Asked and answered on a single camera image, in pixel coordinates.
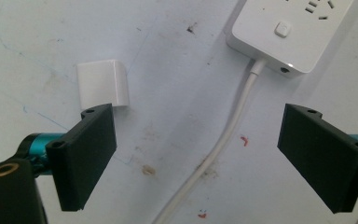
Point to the white charger plug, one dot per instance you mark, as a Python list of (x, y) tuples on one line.
[(101, 82)]

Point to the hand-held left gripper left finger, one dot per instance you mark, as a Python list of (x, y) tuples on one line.
[(80, 158)]

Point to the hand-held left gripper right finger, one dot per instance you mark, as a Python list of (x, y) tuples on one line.
[(320, 155)]

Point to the white power strip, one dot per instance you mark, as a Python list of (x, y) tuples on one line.
[(287, 31)]

